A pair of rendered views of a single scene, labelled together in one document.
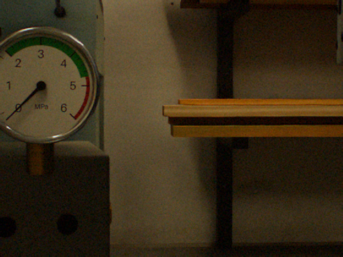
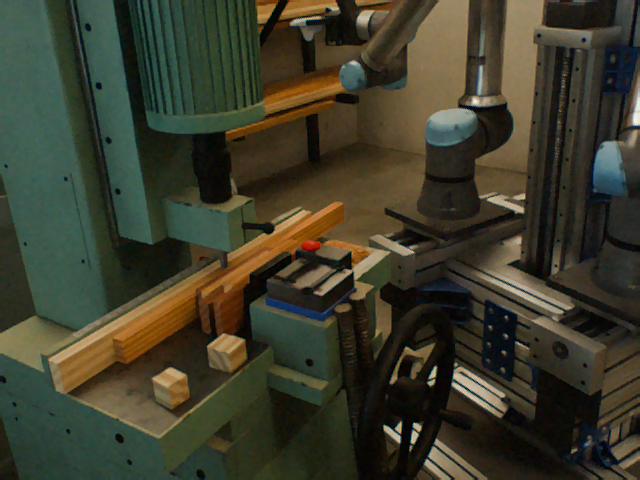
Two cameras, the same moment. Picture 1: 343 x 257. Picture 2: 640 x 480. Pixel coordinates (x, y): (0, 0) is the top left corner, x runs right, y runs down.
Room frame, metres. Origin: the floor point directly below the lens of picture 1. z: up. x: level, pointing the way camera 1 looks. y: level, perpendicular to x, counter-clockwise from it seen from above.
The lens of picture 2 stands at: (-0.32, 0.96, 1.44)
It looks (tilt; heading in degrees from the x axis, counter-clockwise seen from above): 24 degrees down; 317
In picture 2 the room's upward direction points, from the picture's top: 3 degrees counter-clockwise
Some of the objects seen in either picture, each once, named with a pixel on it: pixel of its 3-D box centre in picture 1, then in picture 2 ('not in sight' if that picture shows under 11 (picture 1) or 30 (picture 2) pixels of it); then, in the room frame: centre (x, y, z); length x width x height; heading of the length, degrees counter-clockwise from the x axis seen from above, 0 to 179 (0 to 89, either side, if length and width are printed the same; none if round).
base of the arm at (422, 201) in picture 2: not in sight; (448, 189); (0.60, -0.35, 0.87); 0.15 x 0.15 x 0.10
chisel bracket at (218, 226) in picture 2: not in sight; (211, 221); (0.55, 0.37, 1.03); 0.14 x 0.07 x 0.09; 12
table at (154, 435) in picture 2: not in sight; (271, 331); (0.42, 0.37, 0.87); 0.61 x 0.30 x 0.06; 102
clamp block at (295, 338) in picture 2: not in sight; (314, 320); (0.34, 0.35, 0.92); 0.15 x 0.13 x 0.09; 102
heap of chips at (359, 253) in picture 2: not in sight; (340, 249); (0.50, 0.13, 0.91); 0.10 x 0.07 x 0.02; 12
